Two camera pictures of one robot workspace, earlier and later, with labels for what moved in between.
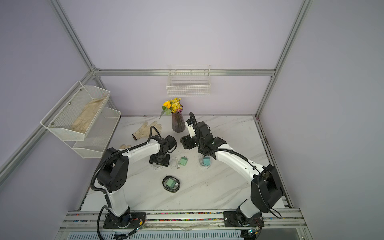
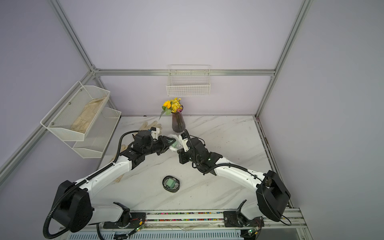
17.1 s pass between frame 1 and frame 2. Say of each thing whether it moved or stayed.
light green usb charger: stayed
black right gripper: moved
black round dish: stayed
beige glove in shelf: stayed
